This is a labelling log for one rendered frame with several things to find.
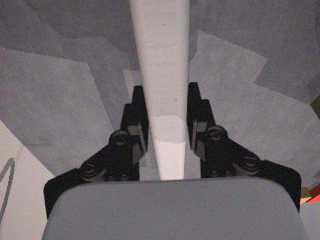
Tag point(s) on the tan flat rectangular block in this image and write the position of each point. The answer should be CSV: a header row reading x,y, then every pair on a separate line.
x,y
305,195

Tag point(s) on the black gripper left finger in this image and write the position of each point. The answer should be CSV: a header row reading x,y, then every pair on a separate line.
x,y
117,161

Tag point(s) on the red flat block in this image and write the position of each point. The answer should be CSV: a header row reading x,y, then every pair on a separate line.
x,y
315,193

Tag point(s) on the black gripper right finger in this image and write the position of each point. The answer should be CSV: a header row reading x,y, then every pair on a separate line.
x,y
222,156

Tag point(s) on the grey long rod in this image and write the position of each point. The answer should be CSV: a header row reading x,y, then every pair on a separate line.
x,y
162,37

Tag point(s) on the grey wall panel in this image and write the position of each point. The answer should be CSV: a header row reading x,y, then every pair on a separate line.
x,y
22,180

